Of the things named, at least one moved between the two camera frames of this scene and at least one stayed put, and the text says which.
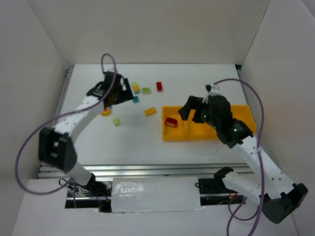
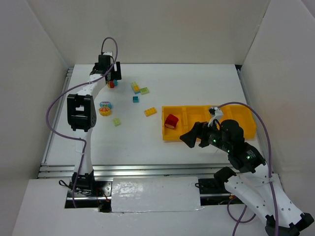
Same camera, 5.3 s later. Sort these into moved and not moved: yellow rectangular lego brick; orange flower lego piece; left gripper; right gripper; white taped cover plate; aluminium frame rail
Moved: right gripper; left gripper
Not moved: aluminium frame rail; white taped cover plate; yellow rectangular lego brick; orange flower lego piece
